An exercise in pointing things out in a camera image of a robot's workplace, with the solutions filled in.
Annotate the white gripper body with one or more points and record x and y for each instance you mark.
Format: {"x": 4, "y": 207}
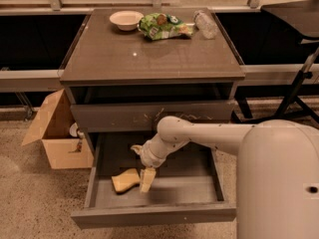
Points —
{"x": 147, "y": 156}

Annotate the yellow sponge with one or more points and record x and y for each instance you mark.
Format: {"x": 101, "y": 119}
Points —
{"x": 126, "y": 180}

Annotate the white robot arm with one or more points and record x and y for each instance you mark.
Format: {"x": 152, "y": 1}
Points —
{"x": 277, "y": 171}

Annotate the closed grey top drawer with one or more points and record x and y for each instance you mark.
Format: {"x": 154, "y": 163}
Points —
{"x": 145, "y": 116}

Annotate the open grey middle drawer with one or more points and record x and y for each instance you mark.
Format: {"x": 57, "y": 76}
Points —
{"x": 187, "y": 188}

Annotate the grey drawer cabinet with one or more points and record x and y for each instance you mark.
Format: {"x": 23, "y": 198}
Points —
{"x": 110, "y": 66}

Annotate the white cup in box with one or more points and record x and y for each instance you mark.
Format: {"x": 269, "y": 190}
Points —
{"x": 74, "y": 131}

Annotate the cardboard box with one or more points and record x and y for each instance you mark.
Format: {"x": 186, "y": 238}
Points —
{"x": 51, "y": 126}

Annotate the green chip bag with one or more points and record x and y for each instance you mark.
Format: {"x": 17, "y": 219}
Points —
{"x": 161, "y": 26}

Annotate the white bowl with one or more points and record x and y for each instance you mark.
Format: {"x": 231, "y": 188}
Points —
{"x": 126, "y": 20}

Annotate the clear plastic bottle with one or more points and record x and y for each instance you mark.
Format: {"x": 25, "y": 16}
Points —
{"x": 205, "y": 24}

